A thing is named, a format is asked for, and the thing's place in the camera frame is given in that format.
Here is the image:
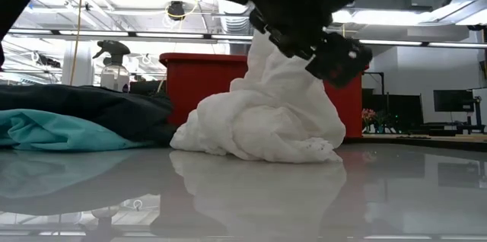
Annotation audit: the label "white lace garment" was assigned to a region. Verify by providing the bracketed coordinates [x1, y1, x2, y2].
[170, 30, 347, 164]

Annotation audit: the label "pink artificial flowers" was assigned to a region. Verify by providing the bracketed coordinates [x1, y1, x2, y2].
[361, 107, 389, 133]

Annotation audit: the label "clear spray bottle grey trigger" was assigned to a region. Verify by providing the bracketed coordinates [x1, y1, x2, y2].
[92, 40, 131, 94]

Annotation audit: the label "black monitor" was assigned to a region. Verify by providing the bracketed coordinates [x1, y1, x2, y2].
[129, 81, 167, 97]
[433, 89, 475, 113]

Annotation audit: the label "black garment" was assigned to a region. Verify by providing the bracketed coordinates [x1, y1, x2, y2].
[0, 84, 176, 148]

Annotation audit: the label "silver ventilation duct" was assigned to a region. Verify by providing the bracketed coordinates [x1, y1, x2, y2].
[218, 0, 254, 36]

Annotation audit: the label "turquoise shorts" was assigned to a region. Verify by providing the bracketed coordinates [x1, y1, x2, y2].
[0, 108, 153, 152]

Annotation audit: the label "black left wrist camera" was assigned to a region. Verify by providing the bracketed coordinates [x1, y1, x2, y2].
[305, 31, 374, 89]

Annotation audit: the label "black bar with light strips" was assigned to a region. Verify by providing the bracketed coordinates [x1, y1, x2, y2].
[7, 27, 487, 49]

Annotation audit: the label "black hanging dome device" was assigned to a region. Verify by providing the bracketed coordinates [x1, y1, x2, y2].
[167, 1, 186, 21]

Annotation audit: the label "red plastic laundry basket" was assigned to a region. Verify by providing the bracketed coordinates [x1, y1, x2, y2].
[158, 52, 368, 139]

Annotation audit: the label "large black screen panel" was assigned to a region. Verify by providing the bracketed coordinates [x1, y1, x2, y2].
[361, 88, 424, 132]

